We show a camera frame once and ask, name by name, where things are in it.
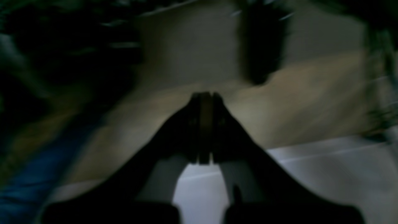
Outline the blue jeans leg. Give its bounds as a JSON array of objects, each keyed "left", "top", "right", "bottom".
[{"left": 0, "top": 124, "right": 100, "bottom": 224}]

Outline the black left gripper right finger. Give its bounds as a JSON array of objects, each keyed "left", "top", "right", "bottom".
[{"left": 213, "top": 92, "right": 365, "bottom": 224}]

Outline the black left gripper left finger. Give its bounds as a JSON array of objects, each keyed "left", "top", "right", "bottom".
[{"left": 42, "top": 93, "right": 203, "bottom": 224}]

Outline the black power adapter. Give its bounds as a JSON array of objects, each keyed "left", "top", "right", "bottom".
[{"left": 242, "top": 0, "right": 292, "bottom": 85}]

